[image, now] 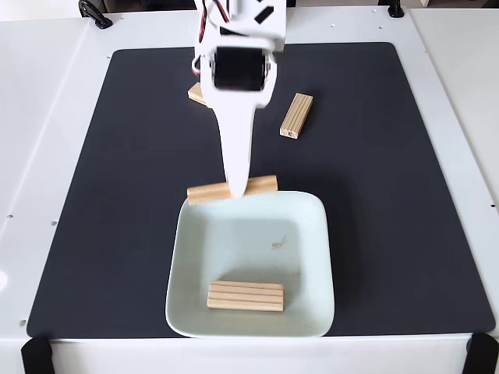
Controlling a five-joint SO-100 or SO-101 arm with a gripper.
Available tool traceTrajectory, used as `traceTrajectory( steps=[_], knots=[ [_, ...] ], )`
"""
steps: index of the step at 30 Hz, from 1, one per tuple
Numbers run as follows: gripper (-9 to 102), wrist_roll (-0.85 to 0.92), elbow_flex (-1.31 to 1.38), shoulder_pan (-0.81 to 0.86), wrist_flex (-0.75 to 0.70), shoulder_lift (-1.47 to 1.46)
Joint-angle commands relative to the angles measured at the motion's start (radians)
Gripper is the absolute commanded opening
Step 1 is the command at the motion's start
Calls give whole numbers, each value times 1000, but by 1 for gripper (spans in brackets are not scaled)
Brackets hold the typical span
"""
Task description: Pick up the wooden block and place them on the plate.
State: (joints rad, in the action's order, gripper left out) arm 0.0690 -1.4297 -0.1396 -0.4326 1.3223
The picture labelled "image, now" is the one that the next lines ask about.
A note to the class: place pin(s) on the wooden block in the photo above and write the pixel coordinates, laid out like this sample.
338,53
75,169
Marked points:
195,93
245,298
296,115
206,192

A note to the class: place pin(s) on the pale square plate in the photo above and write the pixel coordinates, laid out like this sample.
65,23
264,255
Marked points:
249,241

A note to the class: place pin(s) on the dark grey table mat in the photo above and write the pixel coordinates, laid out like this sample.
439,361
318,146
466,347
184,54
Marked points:
117,233

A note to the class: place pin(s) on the black table clamp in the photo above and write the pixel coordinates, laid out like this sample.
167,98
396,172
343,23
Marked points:
395,11
97,19

